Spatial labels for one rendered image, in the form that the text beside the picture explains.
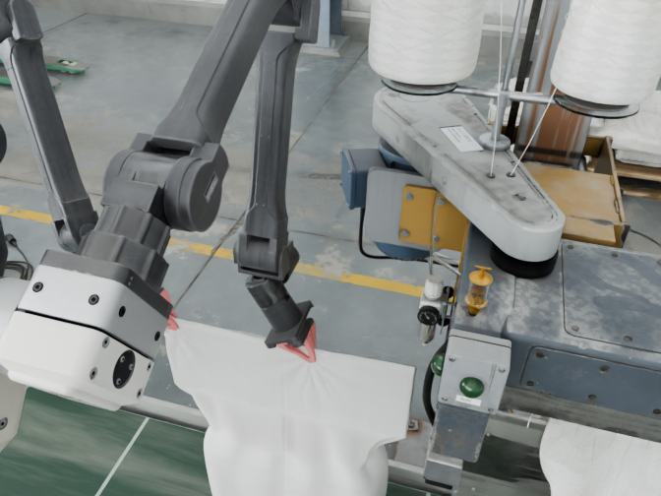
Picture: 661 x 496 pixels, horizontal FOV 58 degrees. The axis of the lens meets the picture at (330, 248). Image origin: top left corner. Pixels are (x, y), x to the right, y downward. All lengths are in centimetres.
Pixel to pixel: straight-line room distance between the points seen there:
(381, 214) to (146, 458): 103
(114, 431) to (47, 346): 137
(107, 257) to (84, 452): 135
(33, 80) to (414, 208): 70
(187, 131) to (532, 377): 52
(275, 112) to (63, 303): 48
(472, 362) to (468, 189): 27
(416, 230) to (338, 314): 160
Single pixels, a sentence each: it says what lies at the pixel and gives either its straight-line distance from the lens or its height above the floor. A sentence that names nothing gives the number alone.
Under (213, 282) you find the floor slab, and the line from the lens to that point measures 291.
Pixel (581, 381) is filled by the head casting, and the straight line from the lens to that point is 82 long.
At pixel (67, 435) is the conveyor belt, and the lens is 195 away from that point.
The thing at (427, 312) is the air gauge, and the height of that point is 117.
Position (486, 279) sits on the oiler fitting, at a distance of 75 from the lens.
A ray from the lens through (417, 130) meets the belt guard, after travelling 102.
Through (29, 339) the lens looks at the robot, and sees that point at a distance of 56.
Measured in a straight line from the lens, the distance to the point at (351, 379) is 113.
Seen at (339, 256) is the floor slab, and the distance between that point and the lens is 304.
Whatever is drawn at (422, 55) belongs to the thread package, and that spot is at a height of 157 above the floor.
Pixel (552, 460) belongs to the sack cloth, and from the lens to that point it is 120.
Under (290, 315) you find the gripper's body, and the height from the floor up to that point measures 114.
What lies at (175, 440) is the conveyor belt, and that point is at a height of 38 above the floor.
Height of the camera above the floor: 185
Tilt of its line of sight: 37 degrees down
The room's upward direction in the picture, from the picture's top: 1 degrees clockwise
